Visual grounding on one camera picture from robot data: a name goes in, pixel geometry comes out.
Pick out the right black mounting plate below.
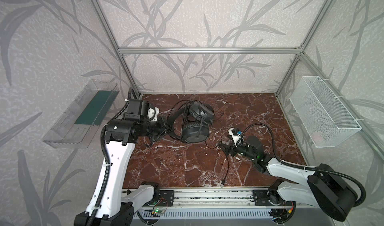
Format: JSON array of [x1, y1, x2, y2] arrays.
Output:
[[251, 189, 296, 208]]

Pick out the black mounting plate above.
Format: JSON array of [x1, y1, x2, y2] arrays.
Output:
[[251, 189, 296, 208], [148, 190, 175, 207]]

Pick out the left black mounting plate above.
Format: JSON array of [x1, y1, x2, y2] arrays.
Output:
[[148, 190, 175, 207]]

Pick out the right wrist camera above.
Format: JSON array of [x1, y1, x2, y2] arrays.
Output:
[[228, 128, 244, 147]]

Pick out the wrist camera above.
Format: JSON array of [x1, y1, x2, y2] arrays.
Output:
[[228, 128, 244, 147], [123, 99, 160, 122]]

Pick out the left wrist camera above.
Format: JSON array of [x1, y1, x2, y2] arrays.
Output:
[[123, 99, 160, 122]]

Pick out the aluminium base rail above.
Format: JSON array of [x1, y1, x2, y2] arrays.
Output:
[[86, 187, 341, 210]]

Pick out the clear plastic wall bin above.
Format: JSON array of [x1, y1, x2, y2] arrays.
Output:
[[42, 80, 120, 149]]

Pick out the white wire mesh basket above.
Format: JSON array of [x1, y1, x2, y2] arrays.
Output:
[[290, 76, 362, 148]]

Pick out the aluminium frame crossbar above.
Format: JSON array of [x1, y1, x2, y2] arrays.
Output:
[[118, 47, 302, 55]]

